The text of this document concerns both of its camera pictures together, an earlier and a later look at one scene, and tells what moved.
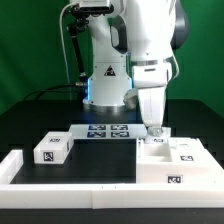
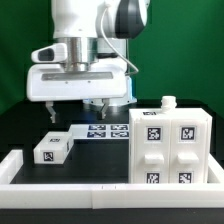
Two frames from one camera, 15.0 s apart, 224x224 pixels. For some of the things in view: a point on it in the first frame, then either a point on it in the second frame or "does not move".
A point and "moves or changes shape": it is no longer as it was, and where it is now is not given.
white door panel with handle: x=190 y=151 moves or changes shape
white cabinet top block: x=54 y=148 does not move
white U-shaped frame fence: x=106 y=195 does not move
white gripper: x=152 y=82 -> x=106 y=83
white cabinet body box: x=182 y=160 moves or changes shape
